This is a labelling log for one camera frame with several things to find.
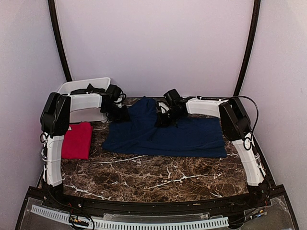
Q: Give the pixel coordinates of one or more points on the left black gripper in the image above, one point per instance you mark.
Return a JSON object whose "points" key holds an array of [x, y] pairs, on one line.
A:
{"points": [[124, 116]]}

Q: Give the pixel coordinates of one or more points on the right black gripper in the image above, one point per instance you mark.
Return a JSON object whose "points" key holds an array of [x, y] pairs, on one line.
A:
{"points": [[161, 121]]}

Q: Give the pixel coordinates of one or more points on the navy blue t-shirt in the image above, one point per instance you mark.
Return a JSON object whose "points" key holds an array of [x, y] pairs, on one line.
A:
{"points": [[190, 137]]}

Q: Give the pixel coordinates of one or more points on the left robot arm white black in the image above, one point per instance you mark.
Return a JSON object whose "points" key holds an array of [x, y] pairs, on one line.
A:
{"points": [[55, 121]]}

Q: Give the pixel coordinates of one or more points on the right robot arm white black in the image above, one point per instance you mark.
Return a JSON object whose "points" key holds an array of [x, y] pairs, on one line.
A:
{"points": [[235, 124]]}

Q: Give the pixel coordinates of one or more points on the white plastic bin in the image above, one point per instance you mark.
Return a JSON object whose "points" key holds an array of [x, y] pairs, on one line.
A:
{"points": [[91, 83]]}

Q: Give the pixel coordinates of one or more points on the black clothes in bin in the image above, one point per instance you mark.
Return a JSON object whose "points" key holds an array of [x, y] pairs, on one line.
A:
{"points": [[90, 89]]}

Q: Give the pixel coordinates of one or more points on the folded red t-shirt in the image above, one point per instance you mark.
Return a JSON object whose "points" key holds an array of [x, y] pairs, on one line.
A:
{"points": [[77, 141]]}

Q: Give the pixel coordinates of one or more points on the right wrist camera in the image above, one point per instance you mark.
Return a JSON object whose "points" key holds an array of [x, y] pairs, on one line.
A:
{"points": [[162, 107]]}

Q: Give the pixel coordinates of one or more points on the white slotted cable duct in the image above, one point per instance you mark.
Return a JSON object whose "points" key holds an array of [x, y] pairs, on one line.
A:
{"points": [[131, 222]]}

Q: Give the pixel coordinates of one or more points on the black curved front rail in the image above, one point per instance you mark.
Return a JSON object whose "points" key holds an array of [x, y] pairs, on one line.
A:
{"points": [[244, 212]]}

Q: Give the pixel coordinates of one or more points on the left black frame post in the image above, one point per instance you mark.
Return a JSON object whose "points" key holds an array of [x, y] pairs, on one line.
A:
{"points": [[58, 39]]}

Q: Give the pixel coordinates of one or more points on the black frame post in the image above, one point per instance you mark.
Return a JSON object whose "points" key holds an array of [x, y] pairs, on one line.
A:
{"points": [[58, 39], [249, 46]]}

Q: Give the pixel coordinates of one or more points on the right black frame post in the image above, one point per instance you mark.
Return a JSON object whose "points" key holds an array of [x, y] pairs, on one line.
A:
{"points": [[249, 46]]}

